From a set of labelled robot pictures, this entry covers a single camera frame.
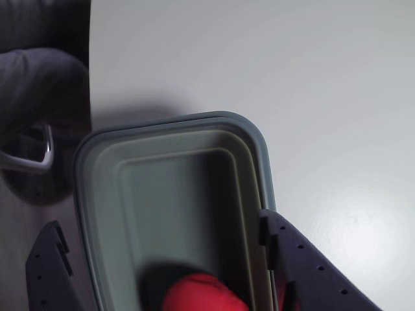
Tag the blue grey gripper finger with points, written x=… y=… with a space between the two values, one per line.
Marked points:
x=311 y=278
x=45 y=278

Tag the red ball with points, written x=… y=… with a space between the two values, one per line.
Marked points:
x=201 y=294

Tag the grey plastic container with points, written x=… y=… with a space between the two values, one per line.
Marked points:
x=162 y=201

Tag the dark chair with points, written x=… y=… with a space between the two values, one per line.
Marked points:
x=32 y=81

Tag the silver metal chair bracket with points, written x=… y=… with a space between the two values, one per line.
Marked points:
x=45 y=155

